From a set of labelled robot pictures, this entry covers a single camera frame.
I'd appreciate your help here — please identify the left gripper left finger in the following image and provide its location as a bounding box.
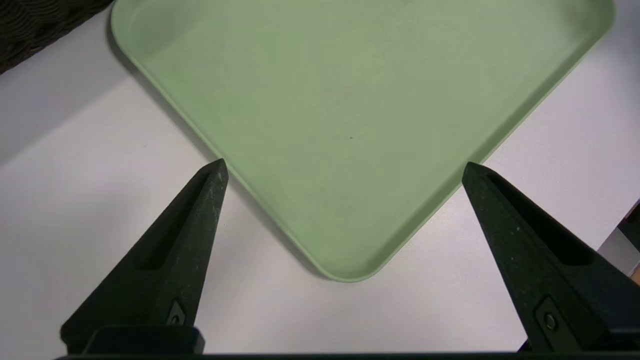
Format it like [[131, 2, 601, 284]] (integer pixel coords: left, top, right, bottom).
[[60, 158, 230, 354]]

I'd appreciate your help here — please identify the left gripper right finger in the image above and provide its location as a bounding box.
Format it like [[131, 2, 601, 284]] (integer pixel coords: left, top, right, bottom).
[[461, 162, 640, 353]]

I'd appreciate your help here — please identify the dark brown wicker basket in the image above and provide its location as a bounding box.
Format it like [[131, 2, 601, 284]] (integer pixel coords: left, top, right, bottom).
[[0, 0, 115, 76]]

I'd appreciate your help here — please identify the light green plastic tray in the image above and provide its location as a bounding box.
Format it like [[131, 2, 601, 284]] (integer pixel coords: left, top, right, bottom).
[[110, 0, 617, 283]]

